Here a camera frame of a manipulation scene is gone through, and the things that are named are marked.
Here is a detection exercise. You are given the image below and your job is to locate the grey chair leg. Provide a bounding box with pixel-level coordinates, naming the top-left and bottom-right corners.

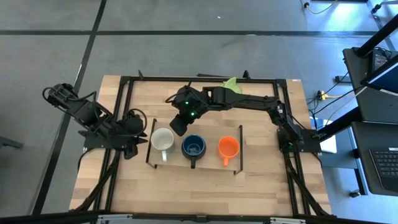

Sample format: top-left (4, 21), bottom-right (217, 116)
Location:
top-left (0, 135), bottom-right (24, 151)

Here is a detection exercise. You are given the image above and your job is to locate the black laptop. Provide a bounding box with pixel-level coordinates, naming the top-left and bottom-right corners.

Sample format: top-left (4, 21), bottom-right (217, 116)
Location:
top-left (368, 147), bottom-right (398, 194)

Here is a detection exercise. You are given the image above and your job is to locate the orange plastic cup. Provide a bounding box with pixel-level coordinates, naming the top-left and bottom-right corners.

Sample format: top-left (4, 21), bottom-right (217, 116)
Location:
top-left (218, 135), bottom-right (241, 167)

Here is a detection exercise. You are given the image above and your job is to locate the black aluminium table frame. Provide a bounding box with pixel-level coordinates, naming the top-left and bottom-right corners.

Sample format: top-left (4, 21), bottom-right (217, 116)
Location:
top-left (70, 70), bottom-right (332, 219)

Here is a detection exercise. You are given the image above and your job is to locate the black monitor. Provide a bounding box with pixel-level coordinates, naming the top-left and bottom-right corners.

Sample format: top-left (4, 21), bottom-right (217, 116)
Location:
top-left (360, 60), bottom-right (398, 94)

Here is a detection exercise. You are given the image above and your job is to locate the dark blue mug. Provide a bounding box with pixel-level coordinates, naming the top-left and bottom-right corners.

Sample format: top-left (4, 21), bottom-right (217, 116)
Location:
top-left (181, 134), bottom-right (207, 170)

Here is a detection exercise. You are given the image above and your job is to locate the silver bar with black frame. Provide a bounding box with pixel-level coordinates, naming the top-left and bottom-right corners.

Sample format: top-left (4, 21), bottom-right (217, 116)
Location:
top-left (0, 211), bottom-right (374, 224)

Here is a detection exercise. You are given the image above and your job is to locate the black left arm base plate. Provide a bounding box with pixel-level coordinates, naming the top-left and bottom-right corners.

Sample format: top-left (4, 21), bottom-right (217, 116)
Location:
top-left (78, 124), bottom-right (129, 150)

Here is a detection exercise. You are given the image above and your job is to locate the green cloth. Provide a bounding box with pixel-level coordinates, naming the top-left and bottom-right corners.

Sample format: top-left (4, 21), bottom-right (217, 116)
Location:
top-left (220, 77), bottom-right (243, 95)

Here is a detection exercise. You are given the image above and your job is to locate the laptop on side desk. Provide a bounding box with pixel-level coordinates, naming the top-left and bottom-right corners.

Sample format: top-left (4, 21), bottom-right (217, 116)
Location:
top-left (342, 46), bottom-right (398, 197)

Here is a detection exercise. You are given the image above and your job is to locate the yellow cable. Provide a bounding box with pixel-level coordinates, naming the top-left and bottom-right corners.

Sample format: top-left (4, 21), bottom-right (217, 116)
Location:
top-left (316, 90), bottom-right (343, 101)

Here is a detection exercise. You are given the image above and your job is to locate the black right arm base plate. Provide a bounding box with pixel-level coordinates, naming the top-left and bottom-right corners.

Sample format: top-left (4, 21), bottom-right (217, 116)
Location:
top-left (277, 128), bottom-right (322, 154)

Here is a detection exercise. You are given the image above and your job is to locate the wooden shelf with black legs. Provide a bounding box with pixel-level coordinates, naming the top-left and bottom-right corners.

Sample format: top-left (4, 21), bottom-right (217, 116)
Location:
top-left (145, 117), bottom-right (244, 175)

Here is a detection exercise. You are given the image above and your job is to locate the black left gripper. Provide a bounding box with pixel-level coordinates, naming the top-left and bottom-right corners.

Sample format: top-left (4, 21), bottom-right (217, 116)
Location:
top-left (119, 123), bottom-right (149, 161)

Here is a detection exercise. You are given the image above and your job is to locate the black diagonal pole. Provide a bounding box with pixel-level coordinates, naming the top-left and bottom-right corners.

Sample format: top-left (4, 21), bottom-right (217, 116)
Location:
top-left (355, 22), bottom-right (398, 58)

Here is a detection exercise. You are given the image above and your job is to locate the white ceramic mug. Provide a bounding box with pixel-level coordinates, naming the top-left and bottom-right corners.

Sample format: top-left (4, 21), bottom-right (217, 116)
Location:
top-left (150, 127), bottom-right (175, 163)

